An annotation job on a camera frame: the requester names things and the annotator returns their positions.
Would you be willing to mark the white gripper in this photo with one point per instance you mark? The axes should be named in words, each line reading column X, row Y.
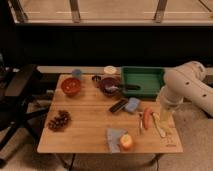
column 165, row 114

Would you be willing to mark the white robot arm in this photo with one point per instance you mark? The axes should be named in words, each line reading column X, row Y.
column 184, row 81

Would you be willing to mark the dark purple bowl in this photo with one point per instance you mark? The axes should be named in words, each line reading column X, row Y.
column 108, row 81

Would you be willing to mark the red bowl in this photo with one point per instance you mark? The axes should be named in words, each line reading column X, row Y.
column 71, row 86

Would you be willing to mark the orange carrot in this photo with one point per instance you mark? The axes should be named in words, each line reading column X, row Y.
column 147, row 112

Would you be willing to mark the silver fork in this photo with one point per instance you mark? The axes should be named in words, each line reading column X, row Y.
column 140, row 122

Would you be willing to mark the blue sponge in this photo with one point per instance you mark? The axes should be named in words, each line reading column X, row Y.
column 132, row 105

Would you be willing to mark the green plastic tray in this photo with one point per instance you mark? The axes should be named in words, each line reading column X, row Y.
column 149, row 79

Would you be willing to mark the red yellow apple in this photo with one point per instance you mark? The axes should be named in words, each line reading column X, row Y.
column 126, row 142

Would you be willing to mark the blue cloth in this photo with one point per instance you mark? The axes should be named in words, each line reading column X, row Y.
column 113, row 136

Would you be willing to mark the white lidded container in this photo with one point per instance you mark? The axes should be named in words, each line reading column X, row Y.
column 110, row 71

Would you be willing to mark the small dark metal cup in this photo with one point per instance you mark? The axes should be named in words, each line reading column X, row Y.
column 96, row 78

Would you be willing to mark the wooden folding table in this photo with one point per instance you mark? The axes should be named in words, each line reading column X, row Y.
column 90, row 119

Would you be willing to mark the small blue cup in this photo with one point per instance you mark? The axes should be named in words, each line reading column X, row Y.
column 77, row 73

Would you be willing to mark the bunch of dark grapes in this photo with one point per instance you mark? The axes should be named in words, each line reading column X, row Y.
column 59, row 122

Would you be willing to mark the black office chair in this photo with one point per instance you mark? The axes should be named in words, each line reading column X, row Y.
column 16, row 92

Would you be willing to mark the black handled spoon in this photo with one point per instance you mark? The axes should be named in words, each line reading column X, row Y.
column 122, row 87

